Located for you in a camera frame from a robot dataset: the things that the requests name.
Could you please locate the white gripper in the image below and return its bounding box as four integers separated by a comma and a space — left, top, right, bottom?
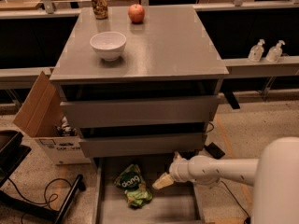
152, 151, 190, 189

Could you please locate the green dang chip bag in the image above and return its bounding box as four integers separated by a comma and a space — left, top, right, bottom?
114, 164, 152, 208

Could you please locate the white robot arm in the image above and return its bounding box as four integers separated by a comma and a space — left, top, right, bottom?
153, 137, 299, 224

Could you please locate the grey open bottom drawer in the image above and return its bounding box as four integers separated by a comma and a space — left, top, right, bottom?
92, 154, 203, 224

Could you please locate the grey middle drawer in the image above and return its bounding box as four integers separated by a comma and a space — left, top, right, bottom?
79, 133, 206, 158

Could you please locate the grey drawer cabinet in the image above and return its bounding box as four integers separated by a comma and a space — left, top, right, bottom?
50, 7, 228, 158

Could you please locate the grey top drawer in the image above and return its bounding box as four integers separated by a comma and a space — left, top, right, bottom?
61, 95, 220, 128

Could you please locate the black power adapter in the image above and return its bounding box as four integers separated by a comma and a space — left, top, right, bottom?
205, 143, 225, 159

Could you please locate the open cardboard box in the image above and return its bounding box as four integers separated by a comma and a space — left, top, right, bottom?
13, 72, 90, 165

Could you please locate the white ceramic bowl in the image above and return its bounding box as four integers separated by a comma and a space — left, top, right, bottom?
90, 32, 127, 61

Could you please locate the left clear pump bottle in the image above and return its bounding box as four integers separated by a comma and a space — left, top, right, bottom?
248, 39, 264, 62

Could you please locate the clear pump bottle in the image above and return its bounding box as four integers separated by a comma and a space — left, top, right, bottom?
248, 39, 264, 62
266, 40, 285, 63

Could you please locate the right clear pump bottle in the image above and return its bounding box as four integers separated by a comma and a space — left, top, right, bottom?
266, 40, 285, 63

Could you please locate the black chair base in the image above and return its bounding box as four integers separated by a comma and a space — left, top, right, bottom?
0, 130, 85, 224

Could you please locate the red apple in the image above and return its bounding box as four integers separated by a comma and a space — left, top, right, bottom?
128, 4, 145, 23

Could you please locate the patterned drink can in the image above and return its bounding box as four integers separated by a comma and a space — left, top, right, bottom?
91, 0, 108, 20

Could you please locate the black adapter cable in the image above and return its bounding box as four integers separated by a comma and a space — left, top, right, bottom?
220, 180, 251, 224

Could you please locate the grey metal rail shelf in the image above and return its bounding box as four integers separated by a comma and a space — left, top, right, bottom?
0, 2, 298, 88

